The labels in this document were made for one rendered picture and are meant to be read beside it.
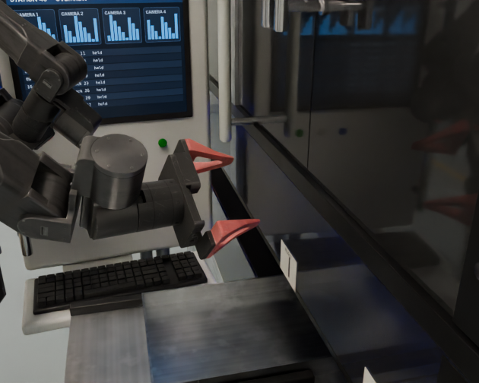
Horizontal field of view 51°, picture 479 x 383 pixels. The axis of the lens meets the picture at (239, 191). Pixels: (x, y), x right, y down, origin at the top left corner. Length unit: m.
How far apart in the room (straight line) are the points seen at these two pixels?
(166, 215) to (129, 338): 0.44
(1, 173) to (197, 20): 0.80
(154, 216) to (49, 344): 1.92
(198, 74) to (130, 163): 0.78
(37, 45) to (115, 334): 0.53
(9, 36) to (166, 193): 0.45
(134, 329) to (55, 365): 1.37
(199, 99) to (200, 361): 0.65
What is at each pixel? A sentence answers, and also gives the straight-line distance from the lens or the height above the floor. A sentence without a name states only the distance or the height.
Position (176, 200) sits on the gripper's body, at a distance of 0.60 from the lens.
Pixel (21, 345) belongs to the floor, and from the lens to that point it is 2.52.
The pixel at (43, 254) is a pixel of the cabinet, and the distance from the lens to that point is 1.39.
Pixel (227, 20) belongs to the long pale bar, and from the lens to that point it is 1.01.
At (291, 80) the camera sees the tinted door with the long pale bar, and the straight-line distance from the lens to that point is 0.86.
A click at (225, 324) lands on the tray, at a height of 0.88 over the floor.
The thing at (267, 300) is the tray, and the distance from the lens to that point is 1.07.
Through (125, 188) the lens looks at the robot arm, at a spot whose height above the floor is 1.30.
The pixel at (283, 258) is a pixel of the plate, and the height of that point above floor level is 1.02.
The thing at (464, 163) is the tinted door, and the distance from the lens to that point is 0.47.
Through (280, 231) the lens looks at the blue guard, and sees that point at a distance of 0.95.
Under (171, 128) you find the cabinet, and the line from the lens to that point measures 1.29.
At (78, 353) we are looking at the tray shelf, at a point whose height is 0.88.
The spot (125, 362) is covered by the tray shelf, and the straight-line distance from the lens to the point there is 0.95.
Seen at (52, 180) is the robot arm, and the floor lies 1.29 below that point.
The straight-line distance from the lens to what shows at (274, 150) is 0.93.
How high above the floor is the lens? 1.50
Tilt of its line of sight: 23 degrees down
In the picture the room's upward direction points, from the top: straight up
